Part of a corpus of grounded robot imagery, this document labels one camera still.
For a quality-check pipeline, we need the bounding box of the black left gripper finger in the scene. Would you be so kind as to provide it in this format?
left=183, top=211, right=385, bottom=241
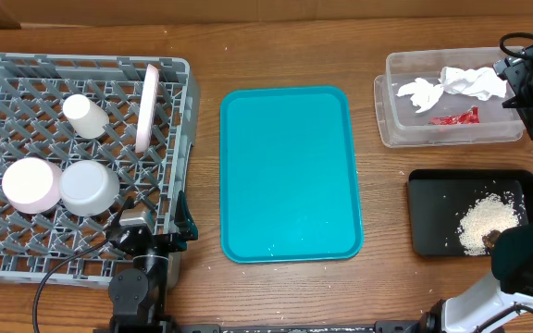
left=108, top=196, right=134, bottom=232
left=175, top=191, right=197, bottom=234

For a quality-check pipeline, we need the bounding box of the grey bowl with rice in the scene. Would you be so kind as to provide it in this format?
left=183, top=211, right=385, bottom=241
left=59, top=160, right=119, bottom=216

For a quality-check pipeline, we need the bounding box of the white napkin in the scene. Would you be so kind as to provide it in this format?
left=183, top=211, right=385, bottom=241
left=396, top=67, right=507, bottom=114

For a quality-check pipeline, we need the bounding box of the red snack wrapper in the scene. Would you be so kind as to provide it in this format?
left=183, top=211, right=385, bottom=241
left=428, top=106, right=480, bottom=126

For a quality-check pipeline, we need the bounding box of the white round plate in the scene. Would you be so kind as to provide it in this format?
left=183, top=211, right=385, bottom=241
left=135, top=65, right=159, bottom=153

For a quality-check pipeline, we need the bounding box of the pale green cup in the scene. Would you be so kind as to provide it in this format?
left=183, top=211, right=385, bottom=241
left=62, top=94, right=109, bottom=139

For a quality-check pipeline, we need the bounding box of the pink small bowl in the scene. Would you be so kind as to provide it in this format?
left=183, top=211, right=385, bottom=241
left=2, top=157, right=62, bottom=215

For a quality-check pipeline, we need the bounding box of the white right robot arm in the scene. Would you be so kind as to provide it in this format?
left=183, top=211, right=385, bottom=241
left=374, top=32, right=533, bottom=333

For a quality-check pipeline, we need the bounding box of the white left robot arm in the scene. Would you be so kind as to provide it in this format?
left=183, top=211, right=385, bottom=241
left=105, top=191, right=198, bottom=332

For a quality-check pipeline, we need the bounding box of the teal plastic tray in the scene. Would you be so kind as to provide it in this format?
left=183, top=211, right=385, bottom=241
left=219, top=86, right=364, bottom=264

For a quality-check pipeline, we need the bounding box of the pile of white rice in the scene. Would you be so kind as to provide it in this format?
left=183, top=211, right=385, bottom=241
left=440, top=191, right=525, bottom=256

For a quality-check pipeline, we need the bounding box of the clear plastic bin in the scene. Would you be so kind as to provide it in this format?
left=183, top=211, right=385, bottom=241
left=374, top=47, right=525, bottom=148

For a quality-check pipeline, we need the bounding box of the black plastic tray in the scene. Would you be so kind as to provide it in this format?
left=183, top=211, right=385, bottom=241
left=407, top=169, right=533, bottom=256

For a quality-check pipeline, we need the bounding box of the grey plastic dish rack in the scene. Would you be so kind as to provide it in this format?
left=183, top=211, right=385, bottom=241
left=0, top=53, right=200, bottom=288

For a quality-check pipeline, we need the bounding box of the brown food piece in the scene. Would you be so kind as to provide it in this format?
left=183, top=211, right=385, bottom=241
left=482, top=229, right=501, bottom=252

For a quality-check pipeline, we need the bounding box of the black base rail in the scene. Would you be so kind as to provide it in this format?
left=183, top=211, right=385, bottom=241
left=94, top=320, right=419, bottom=333

